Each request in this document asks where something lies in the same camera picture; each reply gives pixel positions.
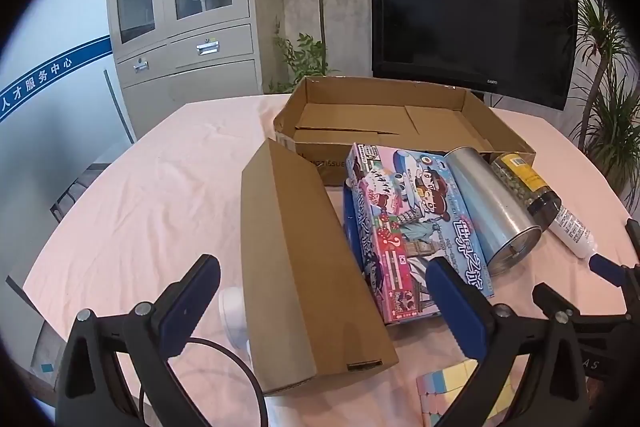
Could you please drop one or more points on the yellow label jar black lid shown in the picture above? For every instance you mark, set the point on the yellow label jar black lid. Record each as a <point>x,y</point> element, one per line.
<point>525,182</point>

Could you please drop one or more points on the white plastic cup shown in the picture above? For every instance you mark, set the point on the white plastic cup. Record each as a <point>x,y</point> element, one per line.
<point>232,314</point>

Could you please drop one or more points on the shallow cardboard box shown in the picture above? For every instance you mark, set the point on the shallow cardboard box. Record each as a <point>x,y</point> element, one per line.
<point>350,117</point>

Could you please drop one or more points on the black leaning rod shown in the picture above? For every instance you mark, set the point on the black leaning rod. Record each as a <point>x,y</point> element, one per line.
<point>118,107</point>

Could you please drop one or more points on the long closed cardboard box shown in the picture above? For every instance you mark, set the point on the long closed cardboard box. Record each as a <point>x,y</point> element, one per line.
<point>300,257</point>

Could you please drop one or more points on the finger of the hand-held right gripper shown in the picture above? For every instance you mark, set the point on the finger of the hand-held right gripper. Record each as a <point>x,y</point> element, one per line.
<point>607,268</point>
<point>600,321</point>

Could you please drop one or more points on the pastel puzzle cube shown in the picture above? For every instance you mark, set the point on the pastel puzzle cube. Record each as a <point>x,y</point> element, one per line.
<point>450,387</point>

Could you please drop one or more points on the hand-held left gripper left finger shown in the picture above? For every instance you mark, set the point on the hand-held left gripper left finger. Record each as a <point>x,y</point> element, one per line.
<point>192,302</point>

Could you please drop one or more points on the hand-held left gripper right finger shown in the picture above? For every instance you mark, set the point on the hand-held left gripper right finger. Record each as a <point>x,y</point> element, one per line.
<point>457,302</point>

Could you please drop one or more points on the grey metal cabinet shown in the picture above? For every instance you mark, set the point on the grey metal cabinet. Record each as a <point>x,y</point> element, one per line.
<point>210,72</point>

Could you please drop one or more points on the pink tablecloth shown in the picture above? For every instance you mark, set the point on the pink tablecloth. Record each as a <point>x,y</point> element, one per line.
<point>175,207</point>

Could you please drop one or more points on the black flat screen television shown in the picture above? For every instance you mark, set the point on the black flat screen television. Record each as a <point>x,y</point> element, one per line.
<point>470,12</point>

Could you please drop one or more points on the silver metal tin can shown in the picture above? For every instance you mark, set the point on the silver metal tin can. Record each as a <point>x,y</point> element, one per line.
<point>492,212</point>

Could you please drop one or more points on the blue flat object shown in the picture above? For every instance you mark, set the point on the blue flat object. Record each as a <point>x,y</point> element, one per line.
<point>350,227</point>

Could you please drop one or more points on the spiky leaf potted plant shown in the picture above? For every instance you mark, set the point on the spiky leaf potted plant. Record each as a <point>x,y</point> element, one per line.
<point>607,107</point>

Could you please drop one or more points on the white tube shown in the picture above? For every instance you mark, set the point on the white tube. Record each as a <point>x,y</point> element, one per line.
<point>572,232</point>

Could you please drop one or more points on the dark chair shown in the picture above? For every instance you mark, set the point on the dark chair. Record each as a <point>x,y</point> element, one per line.
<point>70,197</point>

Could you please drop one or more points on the blue wall stripe sign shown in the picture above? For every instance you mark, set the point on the blue wall stripe sign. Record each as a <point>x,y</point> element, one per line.
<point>55,74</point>

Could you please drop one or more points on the colourful board game box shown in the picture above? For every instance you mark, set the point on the colourful board game box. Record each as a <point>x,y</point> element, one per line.
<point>415,217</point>

